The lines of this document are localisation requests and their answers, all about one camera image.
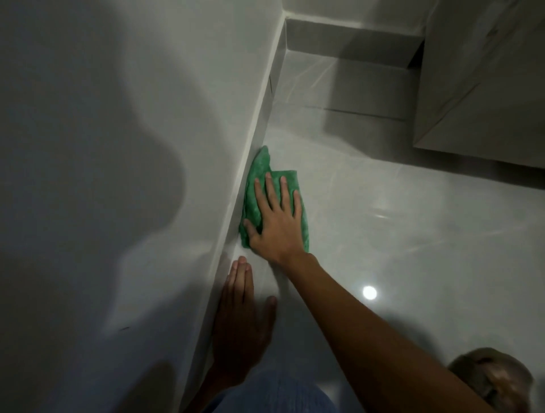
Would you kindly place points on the beige bedside table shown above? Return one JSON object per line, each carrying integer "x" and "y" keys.
{"x": 481, "y": 85}

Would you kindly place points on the green cleaning cloth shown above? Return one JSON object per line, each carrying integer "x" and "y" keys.
{"x": 255, "y": 187}

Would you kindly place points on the person's left hand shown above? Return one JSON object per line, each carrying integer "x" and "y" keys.
{"x": 240, "y": 327}

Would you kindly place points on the right sandalled foot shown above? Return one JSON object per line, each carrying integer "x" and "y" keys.
{"x": 489, "y": 374}

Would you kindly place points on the person's right forearm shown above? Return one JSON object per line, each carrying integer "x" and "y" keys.
{"x": 374, "y": 344}

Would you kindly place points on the person's right hand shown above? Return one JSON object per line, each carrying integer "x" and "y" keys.
{"x": 276, "y": 229}

